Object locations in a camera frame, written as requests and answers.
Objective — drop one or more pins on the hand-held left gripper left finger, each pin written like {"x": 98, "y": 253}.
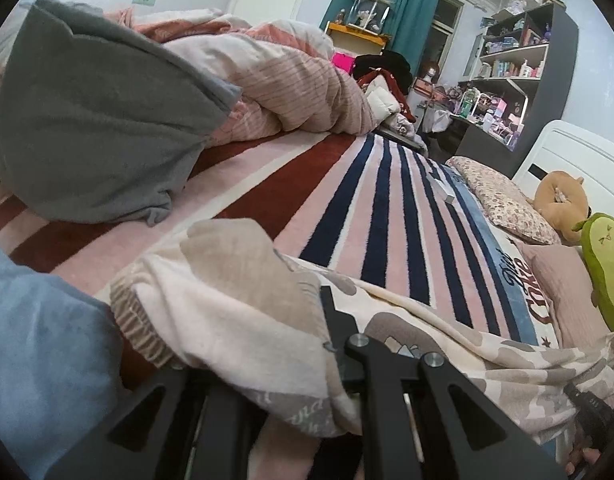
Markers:
{"x": 174, "y": 440}

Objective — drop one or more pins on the pink pillow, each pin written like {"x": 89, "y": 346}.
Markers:
{"x": 567, "y": 285}

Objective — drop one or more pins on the brown plush toy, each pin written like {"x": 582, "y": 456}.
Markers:
{"x": 557, "y": 205}

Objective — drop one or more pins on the white headboard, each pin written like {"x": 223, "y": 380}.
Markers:
{"x": 577, "y": 150}

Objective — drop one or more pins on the white padded jacket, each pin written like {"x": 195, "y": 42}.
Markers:
{"x": 382, "y": 102}

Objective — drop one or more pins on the beige patterned pants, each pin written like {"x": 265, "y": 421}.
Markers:
{"x": 227, "y": 300}

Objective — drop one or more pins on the window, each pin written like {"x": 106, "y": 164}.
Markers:
{"x": 444, "y": 35}

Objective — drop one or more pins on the pink striped quilt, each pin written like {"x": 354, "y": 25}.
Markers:
{"x": 287, "y": 85}

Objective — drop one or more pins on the glass display case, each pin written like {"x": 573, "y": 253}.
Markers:
{"x": 369, "y": 10}

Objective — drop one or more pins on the yellow cabinet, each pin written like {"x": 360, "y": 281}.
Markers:
{"x": 357, "y": 39}

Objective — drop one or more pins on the small white box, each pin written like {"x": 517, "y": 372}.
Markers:
{"x": 444, "y": 192}

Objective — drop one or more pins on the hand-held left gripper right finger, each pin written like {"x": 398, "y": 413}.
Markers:
{"x": 387, "y": 385}

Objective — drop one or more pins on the grey cloth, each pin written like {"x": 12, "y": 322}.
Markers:
{"x": 87, "y": 125}

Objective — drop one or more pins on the black clothes pile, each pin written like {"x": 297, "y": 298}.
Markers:
{"x": 384, "y": 65}

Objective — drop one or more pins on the floral pillow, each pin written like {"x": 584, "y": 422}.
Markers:
{"x": 507, "y": 200}

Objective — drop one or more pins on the grey shelf unit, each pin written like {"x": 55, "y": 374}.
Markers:
{"x": 557, "y": 75}

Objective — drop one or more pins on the striped blanket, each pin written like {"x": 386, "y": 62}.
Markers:
{"x": 387, "y": 220}

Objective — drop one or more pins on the avocado plush toy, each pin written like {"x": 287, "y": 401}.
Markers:
{"x": 607, "y": 265}

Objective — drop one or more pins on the pink bag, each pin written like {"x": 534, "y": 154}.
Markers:
{"x": 343, "y": 65}

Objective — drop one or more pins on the person's right hand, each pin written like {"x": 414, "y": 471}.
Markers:
{"x": 582, "y": 460}

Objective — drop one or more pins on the light blue garment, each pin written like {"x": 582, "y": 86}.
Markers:
{"x": 37, "y": 360}

